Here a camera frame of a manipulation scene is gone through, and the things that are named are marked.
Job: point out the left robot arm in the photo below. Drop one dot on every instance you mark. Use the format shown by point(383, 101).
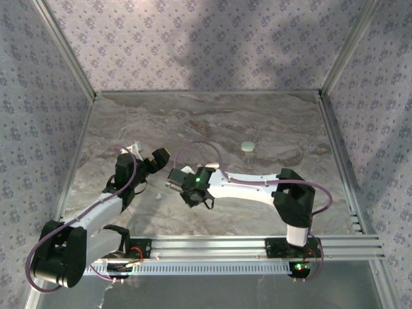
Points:
point(93, 212)

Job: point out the aluminium table side rail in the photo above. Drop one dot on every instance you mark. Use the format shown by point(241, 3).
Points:
point(85, 125)
point(336, 135)

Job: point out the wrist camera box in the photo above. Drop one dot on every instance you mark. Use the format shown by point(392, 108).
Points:
point(134, 149)
point(186, 168)

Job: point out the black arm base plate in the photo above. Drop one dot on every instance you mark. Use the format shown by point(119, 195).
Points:
point(146, 248)
point(273, 249)

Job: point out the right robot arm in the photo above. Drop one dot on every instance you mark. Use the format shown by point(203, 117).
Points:
point(244, 190)

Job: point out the black controller board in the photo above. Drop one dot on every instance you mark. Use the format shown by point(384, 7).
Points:
point(119, 273)
point(301, 273)

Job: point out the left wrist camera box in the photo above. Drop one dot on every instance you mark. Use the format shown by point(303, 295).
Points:
point(134, 149)

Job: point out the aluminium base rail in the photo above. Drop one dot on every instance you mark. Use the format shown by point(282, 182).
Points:
point(209, 248)

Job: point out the aluminium frame cross bar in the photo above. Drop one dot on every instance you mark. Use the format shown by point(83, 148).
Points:
point(209, 92)

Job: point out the mint green charging case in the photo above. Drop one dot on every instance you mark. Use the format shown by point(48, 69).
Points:
point(247, 146)

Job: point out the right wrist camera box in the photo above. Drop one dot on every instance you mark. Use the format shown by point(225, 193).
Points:
point(186, 168)

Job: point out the aluminium frame post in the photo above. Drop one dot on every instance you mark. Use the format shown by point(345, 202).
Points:
point(66, 48)
point(350, 48)

